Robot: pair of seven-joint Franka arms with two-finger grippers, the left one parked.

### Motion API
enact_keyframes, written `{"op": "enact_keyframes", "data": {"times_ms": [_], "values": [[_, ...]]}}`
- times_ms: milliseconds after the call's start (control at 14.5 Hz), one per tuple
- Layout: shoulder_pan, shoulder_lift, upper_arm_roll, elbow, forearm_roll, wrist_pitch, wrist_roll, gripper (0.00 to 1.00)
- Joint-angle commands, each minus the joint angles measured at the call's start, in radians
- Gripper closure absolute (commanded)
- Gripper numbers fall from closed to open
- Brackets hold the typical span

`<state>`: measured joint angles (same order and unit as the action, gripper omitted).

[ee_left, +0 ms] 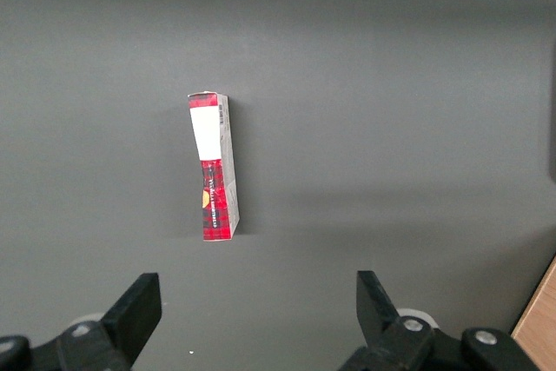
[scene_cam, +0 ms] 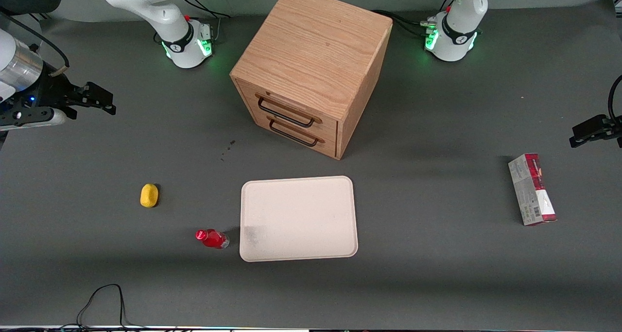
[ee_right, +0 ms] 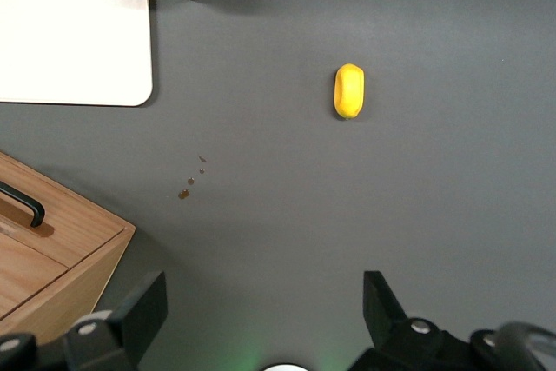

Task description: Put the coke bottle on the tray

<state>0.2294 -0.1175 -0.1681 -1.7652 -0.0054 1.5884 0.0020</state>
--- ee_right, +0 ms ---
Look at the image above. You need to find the yellow lemon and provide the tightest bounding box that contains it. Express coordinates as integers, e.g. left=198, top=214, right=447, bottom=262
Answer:
left=333, top=63, right=366, bottom=121

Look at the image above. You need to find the black metal drawer handle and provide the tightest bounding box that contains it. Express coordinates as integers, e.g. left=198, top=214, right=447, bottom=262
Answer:
left=0, top=179, right=47, bottom=229

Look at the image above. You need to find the beige rectangular tray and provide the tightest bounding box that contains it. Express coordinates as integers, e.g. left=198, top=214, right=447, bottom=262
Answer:
left=0, top=0, right=155, bottom=108

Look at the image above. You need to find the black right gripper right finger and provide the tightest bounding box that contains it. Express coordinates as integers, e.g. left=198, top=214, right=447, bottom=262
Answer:
left=351, top=270, right=473, bottom=371

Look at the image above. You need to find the wooden two-drawer cabinet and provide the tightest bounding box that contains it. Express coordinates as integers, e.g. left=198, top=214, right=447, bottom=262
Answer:
left=0, top=151, right=137, bottom=346

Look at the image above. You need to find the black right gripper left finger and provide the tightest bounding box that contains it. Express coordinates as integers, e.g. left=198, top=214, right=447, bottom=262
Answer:
left=63, top=270, right=169, bottom=371

